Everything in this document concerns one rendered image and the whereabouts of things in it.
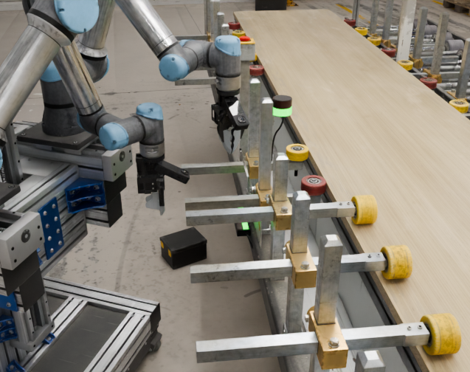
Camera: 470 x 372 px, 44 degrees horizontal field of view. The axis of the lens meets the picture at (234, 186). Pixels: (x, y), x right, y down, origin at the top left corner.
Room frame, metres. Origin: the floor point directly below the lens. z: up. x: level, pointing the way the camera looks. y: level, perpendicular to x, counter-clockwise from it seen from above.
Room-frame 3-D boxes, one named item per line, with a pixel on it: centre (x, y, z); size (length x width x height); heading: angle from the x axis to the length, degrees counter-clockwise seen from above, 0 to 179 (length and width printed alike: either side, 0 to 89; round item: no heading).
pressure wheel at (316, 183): (1.63, -0.25, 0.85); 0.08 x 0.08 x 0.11
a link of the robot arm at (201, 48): (1.71, 0.12, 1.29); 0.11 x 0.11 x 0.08; 68
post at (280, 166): (1.40, -0.12, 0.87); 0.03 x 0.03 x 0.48; 7
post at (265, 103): (1.65, -0.10, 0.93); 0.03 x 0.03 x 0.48; 7
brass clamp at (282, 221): (1.38, -0.13, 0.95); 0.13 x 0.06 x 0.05; 7
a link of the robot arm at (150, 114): (1.57, 0.25, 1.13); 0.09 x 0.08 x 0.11; 136
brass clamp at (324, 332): (0.88, -0.18, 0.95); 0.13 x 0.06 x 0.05; 7
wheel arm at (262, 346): (0.86, -0.17, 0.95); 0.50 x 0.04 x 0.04; 97
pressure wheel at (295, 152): (1.88, -0.22, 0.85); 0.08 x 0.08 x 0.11
